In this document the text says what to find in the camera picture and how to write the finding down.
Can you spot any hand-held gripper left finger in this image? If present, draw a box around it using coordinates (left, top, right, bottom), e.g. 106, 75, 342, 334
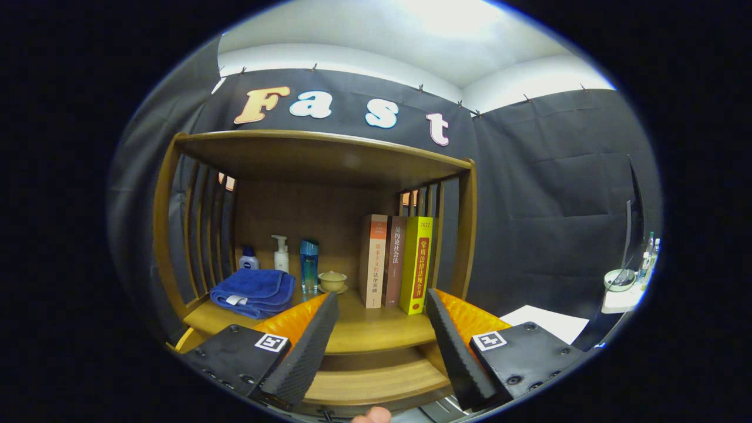
176, 292, 340, 412

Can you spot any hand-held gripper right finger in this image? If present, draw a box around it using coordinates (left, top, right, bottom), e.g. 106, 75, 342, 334
425, 288, 584, 412

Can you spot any wooden drawer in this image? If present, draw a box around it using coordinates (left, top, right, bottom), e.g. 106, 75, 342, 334
173, 326, 465, 419

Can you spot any wooden countertop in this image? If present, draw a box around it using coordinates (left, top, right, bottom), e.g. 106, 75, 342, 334
183, 288, 438, 355

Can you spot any wooden cabinet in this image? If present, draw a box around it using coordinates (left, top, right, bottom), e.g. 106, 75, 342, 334
152, 129, 478, 418

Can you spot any grey ribbed metal panel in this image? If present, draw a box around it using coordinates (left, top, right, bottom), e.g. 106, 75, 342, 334
418, 395, 471, 422

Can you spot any small yellow lidded teacup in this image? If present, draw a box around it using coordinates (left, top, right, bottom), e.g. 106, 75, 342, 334
317, 270, 348, 294

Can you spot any blue glass bottle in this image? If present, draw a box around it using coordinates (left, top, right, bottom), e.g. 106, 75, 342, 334
300, 239, 320, 295

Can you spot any folded blue towel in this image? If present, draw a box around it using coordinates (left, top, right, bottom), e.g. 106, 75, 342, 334
210, 268, 296, 320

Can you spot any white pump bottle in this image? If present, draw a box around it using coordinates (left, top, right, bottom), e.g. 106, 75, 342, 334
271, 235, 290, 273

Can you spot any yellow book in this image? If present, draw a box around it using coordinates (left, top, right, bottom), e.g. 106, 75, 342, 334
399, 216, 434, 315

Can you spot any brown book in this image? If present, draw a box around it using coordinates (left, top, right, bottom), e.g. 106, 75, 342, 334
382, 216, 408, 307

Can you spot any beige book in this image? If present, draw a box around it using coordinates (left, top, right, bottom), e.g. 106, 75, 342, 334
359, 214, 389, 309

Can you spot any white side stand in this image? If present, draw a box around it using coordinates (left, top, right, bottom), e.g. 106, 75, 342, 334
600, 285, 650, 314

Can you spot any white bowl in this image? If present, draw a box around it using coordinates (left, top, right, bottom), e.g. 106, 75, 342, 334
604, 268, 637, 293

